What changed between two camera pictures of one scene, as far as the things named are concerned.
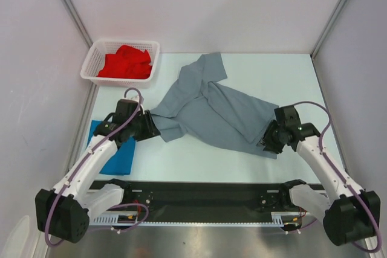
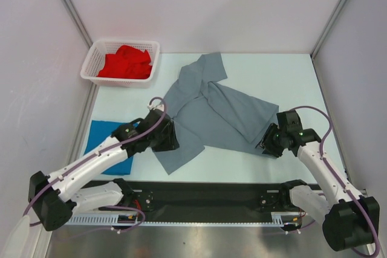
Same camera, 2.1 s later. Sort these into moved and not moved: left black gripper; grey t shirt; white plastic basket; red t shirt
Moved: grey t shirt; left black gripper
Not moved: red t shirt; white plastic basket
